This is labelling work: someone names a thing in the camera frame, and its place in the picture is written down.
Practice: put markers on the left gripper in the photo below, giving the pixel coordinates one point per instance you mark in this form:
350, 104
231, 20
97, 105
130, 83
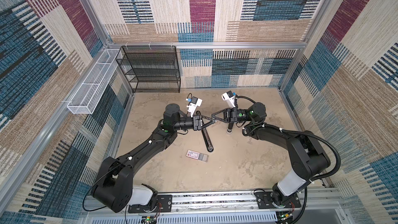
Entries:
196, 122

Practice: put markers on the grey staple tray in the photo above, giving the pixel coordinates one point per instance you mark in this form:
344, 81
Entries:
203, 157

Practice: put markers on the white mesh wall basket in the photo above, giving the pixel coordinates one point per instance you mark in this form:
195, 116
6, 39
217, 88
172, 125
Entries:
89, 93

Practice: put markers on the aluminium front rail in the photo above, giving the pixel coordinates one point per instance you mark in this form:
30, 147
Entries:
323, 206

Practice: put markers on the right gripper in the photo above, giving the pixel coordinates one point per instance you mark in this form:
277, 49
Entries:
231, 115

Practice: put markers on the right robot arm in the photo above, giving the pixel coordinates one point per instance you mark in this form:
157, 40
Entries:
307, 156

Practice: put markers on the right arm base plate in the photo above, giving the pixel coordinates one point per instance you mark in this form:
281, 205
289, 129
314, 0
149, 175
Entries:
273, 200

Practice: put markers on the red white staple box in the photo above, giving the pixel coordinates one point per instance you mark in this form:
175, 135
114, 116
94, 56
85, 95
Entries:
193, 154

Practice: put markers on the grey silver stapler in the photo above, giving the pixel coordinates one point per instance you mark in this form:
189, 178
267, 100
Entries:
230, 127

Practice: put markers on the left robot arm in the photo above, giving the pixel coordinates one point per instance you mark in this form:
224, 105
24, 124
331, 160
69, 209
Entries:
113, 186

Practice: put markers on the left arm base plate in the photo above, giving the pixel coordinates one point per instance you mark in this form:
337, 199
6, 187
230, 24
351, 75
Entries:
162, 203

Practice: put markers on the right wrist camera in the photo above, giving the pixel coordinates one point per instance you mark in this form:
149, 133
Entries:
230, 98

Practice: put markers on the black wire shelf rack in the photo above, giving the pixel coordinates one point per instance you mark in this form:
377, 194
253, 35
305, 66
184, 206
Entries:
150, 68

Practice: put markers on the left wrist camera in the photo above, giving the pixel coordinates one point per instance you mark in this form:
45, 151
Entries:
193, 103

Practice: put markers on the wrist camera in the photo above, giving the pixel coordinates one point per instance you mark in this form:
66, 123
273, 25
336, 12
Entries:
230, 98
193, 103

